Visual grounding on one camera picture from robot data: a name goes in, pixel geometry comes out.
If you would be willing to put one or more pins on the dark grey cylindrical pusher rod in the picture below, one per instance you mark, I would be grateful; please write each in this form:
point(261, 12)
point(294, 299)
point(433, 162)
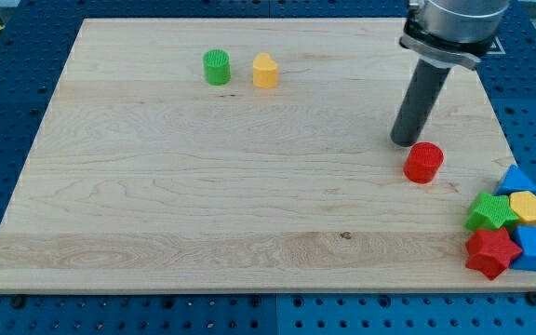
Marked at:
point(421, 95)

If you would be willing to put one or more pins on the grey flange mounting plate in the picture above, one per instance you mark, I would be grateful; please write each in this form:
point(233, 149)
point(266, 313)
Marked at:
point(443, 53)

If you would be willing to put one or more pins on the red cylinder block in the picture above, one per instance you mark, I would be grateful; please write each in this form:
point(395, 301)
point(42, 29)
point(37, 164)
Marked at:
point(423, 162)

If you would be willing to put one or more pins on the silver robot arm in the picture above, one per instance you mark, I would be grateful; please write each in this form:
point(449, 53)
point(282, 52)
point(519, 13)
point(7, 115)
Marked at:
point(445, 34)

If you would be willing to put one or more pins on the blue triangle block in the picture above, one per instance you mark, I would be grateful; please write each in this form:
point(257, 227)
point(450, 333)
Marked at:
point(514, 180)

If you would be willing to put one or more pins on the green star block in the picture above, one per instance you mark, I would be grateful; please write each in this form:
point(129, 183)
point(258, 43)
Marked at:
point(490, 212)

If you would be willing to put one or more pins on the yellow heart block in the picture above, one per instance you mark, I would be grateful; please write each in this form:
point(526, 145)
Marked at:
point(264, 71)

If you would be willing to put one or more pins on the yellow hexagon block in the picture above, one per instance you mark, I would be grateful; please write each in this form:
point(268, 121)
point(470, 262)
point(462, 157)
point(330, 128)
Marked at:
point(523, 204)

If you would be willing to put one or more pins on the red star block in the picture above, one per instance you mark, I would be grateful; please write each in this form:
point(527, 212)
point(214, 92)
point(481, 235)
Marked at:
point(491, 252)

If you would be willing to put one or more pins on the light wooden board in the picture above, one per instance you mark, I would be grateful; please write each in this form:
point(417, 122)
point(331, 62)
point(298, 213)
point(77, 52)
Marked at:
point(143, 178)

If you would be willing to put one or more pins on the blue cube block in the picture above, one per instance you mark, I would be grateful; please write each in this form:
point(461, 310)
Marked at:
point(525, 237)

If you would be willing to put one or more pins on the green cylinder block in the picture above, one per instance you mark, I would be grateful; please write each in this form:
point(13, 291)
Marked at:
point(217, 67)

